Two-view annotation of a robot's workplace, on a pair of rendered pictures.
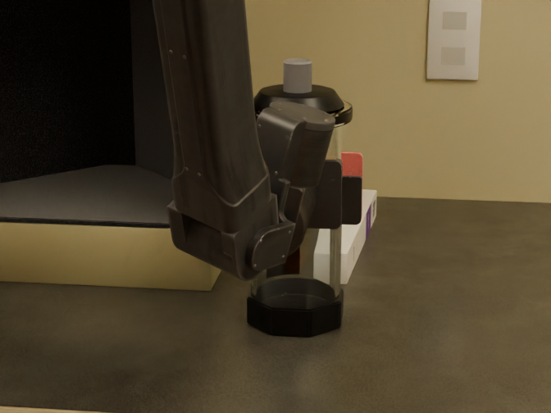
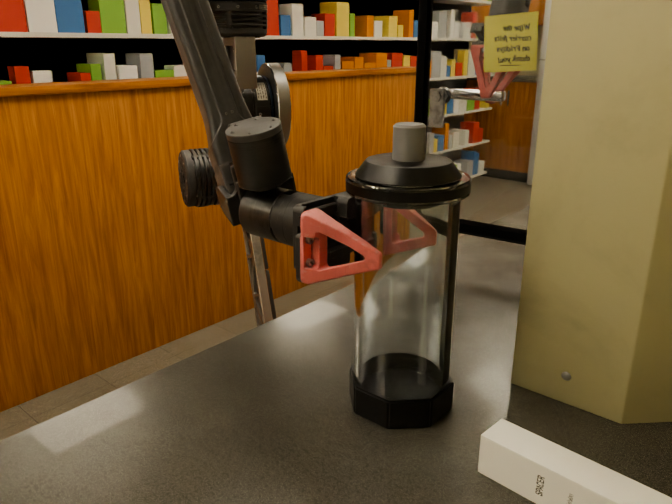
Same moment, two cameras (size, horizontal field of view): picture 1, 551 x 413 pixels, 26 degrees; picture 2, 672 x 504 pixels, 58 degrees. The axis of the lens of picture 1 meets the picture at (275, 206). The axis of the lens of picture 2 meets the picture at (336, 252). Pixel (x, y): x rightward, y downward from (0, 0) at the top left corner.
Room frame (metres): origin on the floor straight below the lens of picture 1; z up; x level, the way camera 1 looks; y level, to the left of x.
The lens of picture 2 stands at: (1.38, -0.49, 1.27)
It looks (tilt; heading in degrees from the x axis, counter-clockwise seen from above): 19 degrees down; 124
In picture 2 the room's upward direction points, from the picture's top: straight up
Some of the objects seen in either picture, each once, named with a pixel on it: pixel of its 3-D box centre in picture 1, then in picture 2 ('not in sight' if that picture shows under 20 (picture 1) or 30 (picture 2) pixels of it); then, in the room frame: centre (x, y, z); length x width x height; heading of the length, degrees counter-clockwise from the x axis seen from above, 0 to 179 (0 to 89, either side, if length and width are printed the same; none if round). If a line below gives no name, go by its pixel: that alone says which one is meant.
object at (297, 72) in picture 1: (297, 93); (408, 162); (1.15, -0.02, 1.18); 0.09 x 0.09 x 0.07
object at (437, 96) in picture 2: not in sight; (437, 108); (0.99, 0.38, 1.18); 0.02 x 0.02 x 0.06; 88
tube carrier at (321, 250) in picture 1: (296, 209); (403, 289); (1.15, -0.02, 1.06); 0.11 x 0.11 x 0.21
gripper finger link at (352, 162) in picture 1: (326, 179); (348, 245); (1.11, -0.05, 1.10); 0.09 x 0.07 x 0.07; 173
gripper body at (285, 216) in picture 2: (283, 199); (315, 223); (1.04, -0.01, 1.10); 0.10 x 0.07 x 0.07; 83
